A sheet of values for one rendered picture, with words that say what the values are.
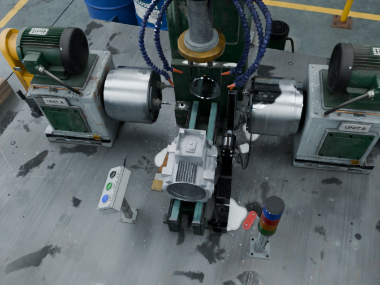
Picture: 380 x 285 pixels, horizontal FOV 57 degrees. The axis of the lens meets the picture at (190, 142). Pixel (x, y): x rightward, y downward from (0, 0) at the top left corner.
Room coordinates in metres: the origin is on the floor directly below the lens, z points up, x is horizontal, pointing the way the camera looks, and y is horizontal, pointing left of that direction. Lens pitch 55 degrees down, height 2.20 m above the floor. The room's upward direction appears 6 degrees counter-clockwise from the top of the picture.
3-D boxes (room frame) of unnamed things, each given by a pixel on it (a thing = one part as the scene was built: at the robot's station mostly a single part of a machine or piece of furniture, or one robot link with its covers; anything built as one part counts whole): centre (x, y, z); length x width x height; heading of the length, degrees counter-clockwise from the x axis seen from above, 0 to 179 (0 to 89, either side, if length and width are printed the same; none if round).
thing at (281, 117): (0.94, -0.39, 1.04); 0.41 x 0.25 x 0.25; 76
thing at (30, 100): (1.09, 0.67, 1.07); 0.08 x 0.07 x 0.20; 166
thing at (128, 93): (1.10, 0.27, 1.04); 0.37 x 0.25 x 0.25; 76
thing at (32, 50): (1.14, 0.55, 1.16); 0.33 x 0.26 x 0.42; 76
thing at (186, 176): (0.69, 0.01, 1.01); 0.20 x 0.19 x 0.19; 167
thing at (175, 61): (1.17, -0.11, 0.97); 0.30 x 0.11 x 0.34; 76
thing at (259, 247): (0.42, -0.24, 1.01); 0.08 x 0.08 x 0.42; 76
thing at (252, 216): (0.54, -0.22, 0.81); 0.09 x 0.03 x 0.02; 140
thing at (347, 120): (0.88, -0.65, 0.99); 0.35 x 0.31 x 0.37; 76
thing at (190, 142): (0.73, 0.00, 1.11); 0.12 x 0.11 x 0.07; 167
